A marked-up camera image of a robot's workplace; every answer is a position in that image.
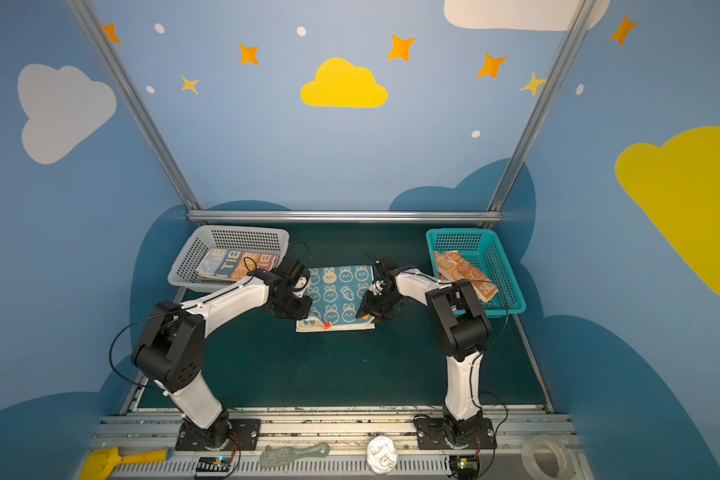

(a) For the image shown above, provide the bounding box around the bunny face pattern towel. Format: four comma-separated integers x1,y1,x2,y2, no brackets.
296,265,375,333

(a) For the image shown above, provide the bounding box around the rabbit letter striped towel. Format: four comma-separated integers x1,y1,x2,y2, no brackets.
195,248,280,282

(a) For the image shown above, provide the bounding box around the white perforated plastic basket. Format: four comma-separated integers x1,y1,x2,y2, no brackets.
167,225,290,293

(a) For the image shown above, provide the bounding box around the teal perforated plastic basket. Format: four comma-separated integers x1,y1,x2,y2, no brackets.
425,228,526,318

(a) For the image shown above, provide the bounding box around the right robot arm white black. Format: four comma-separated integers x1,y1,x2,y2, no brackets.
356,260,492,428

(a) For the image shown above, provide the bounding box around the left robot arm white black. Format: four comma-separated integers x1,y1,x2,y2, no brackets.
131,267,312,431

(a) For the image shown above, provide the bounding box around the orange swirl pattern towel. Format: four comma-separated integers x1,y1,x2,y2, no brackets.
434,251,499,303

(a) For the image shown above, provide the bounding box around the round silver tin lid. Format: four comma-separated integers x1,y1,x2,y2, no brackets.
366,435,398,475

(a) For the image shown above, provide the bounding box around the pale green hair brush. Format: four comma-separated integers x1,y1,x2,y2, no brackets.
258,442,331,470

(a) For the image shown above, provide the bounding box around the left small circuit board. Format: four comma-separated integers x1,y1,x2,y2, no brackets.
193,456,233,479

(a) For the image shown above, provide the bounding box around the small circuit board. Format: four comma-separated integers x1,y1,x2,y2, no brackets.
193,456,233,479
448,456,480,480

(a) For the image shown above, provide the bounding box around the right small circuit board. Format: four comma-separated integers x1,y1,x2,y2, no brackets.
448,456,480,480

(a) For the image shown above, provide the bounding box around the clear tape roll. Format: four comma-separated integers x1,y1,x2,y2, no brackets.
520,435,574,480

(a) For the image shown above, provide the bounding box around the yellow toy shovel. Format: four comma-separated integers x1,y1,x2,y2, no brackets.
79,447,170,480

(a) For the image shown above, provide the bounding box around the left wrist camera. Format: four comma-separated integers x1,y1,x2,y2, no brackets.
278,256,311,292

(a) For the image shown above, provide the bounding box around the aluminium frame back rail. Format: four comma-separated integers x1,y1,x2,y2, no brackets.
187,210,502,224

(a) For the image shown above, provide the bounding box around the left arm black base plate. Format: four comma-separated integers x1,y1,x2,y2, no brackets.
175,417,261,452

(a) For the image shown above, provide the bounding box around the aluminium front rail bed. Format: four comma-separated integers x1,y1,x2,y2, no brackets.
87,405,593,479

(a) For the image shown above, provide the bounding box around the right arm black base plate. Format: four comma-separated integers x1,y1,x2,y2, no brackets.
412,415,497,450

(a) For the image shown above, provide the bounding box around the aluminium frame left post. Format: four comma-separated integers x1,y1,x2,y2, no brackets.
65,0,209,226

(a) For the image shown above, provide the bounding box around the aluminium frame post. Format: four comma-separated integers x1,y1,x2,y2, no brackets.
65,0,209,226
480,0,597,229

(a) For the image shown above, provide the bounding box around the aluminium frame right post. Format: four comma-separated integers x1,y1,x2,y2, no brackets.
480,0,597,229

